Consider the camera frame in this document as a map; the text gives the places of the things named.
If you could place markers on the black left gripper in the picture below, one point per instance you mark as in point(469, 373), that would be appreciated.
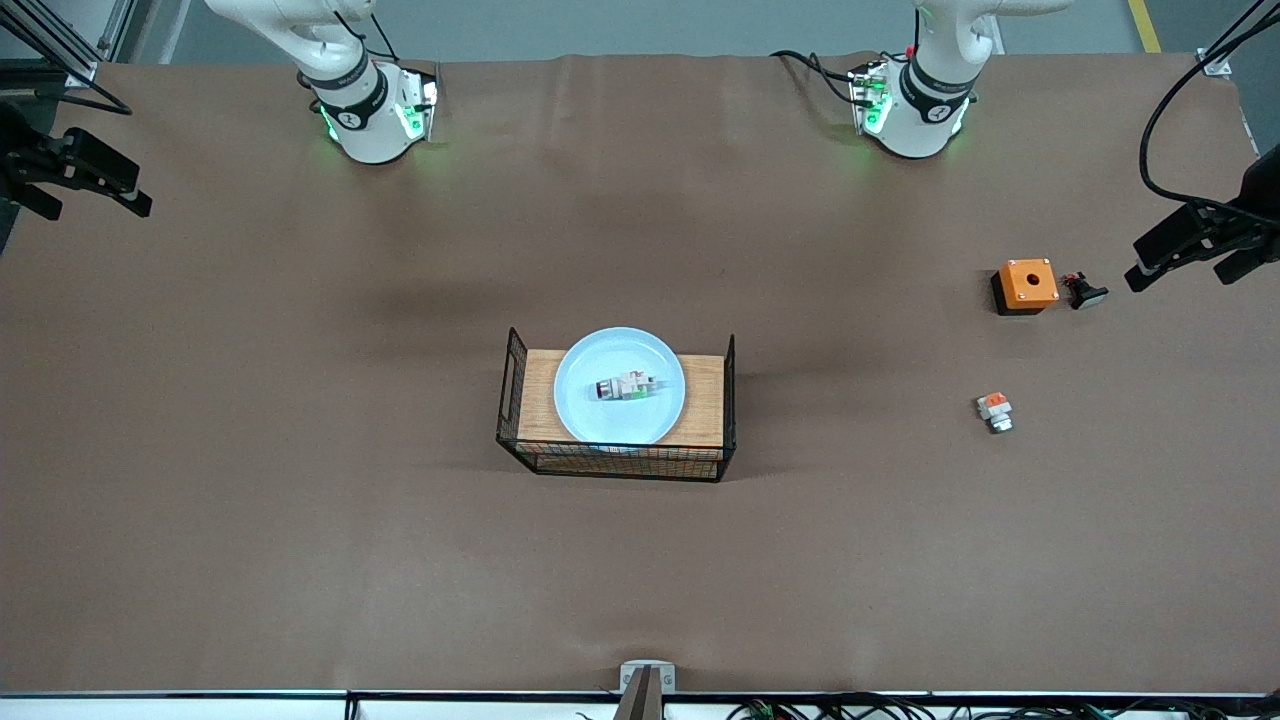
point(1252, 212)

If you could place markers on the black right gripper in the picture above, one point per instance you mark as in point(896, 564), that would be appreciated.
point(22, 157)

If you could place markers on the white switch with green tab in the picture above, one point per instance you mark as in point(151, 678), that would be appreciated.
point(628, 387)

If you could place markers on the light blue round plate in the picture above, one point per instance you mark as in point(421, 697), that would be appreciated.
point(620, 425)

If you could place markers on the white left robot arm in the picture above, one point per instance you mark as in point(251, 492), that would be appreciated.
point(925, 120)

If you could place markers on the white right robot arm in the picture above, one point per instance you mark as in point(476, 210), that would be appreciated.
point(360, 120)

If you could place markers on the black push button head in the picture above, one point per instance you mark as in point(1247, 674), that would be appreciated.
point(1086, 294)

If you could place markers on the orange button box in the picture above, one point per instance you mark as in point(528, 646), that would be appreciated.
point(1027, 284)

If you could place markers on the yellow floor tape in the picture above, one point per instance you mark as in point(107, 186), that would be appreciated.
point(1146, 25)

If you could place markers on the wooden board lid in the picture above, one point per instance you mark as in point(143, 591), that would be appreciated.
point(535, 400)

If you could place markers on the brown table cover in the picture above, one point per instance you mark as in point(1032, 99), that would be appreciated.
point(640, 250)

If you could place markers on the aluminium frame post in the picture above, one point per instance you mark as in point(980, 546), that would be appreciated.
point(60, 45)
point(1235, 45)

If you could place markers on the white switch with orange tab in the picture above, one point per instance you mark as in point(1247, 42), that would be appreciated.
point(996, 412)

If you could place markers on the grey metal camera bracket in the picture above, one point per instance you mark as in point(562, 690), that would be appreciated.
point(648, 672)

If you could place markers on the brown camera stand post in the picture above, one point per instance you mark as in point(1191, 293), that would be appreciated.
point(640, 702)

